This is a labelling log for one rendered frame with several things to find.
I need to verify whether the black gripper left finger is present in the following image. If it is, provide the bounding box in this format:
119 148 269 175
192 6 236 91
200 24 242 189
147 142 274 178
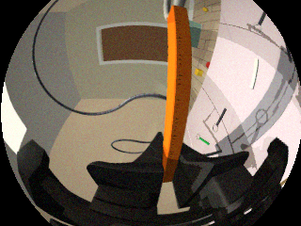
87 132 165 207

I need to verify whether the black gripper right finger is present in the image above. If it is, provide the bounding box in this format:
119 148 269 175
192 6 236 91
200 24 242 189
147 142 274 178
172 143 249 208

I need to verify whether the orange handle with dark loop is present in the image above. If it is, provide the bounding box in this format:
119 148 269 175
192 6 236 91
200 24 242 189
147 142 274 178
162 0 192 182

